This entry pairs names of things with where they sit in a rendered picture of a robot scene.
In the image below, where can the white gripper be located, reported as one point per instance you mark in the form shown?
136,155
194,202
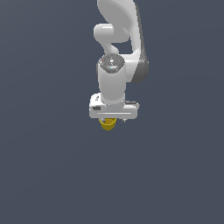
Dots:
113,110

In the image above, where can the yellow cup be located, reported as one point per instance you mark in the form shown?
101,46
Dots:
108,124

